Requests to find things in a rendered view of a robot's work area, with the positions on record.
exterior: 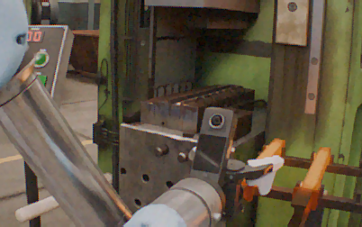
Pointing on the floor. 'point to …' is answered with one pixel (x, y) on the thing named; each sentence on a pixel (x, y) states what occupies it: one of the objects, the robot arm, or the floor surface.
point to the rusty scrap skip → (85, 52)
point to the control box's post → (31, 192)
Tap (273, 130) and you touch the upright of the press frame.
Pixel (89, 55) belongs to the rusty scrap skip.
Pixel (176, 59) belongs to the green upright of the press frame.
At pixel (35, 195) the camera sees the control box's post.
